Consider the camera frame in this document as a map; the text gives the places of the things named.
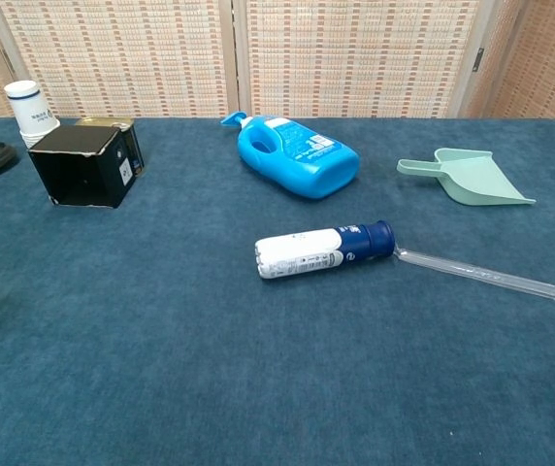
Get white bottle with navy cap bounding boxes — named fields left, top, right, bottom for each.
left=253, top=219, right=398, bottom=282

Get black open cardboard box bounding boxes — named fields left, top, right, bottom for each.
left=27, top=123, right=138, bottom=210

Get blue felt table cloth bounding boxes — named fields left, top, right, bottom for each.
left=0, top=116, right=555, bottom=466

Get stacked white paper cups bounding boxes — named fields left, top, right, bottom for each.
left=4, top=80, right=61, bottom=150

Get blue detergent pump bottle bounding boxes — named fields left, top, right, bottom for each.
left=219, top=111, right=361, bottom=201

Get mint green plastic dustpan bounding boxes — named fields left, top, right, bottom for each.
left=396, top=148, right=538, bottom=208

